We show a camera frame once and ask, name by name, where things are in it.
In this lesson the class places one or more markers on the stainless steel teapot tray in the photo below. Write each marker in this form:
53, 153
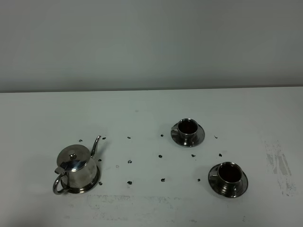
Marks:
81, 181

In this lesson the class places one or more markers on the stainless steel teacup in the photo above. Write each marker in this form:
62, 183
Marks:
185, 128
226, 173

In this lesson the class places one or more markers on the far stainless steel saucer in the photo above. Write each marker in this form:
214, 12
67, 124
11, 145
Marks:
188, 140

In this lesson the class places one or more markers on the near stainless steel teacup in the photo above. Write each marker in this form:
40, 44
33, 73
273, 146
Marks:
226, 173

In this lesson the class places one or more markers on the stainless steel saucer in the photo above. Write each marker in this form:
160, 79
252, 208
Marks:
188, 140
229, 190

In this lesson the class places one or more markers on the near stainless steel saucer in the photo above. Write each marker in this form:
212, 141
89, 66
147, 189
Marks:
229, 190

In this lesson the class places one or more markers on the far stainless steel teacup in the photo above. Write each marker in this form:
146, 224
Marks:
185, 128

